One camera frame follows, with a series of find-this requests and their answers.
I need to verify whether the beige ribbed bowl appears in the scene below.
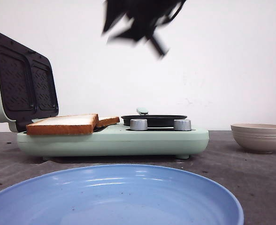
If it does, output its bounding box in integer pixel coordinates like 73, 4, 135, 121
230, 123, 276, 153

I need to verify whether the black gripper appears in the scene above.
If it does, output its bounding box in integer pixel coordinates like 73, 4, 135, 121
102, 0, 185, 57

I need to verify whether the left silver knob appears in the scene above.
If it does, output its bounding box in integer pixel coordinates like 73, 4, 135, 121
130, 119, 148, 131

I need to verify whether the silver knob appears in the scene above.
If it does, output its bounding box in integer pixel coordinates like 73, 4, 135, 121
130, 119, 148, 131
174, 119, 192, 131

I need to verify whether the mint green breakfast maker base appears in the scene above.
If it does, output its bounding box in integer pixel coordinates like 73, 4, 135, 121
17, 124, 209, 159

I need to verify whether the mint green sandwich maker lid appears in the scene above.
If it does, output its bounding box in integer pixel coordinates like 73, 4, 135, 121
0, 33, 59, 133

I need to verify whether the black frying pan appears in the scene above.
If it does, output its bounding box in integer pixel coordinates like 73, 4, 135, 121
121, 107, 187, 128

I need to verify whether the blue plate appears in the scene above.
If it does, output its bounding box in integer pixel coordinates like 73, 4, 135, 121
0, 165, 244, 225

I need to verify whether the right silver knob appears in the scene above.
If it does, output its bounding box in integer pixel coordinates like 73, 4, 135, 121
174, 119, 192, 131

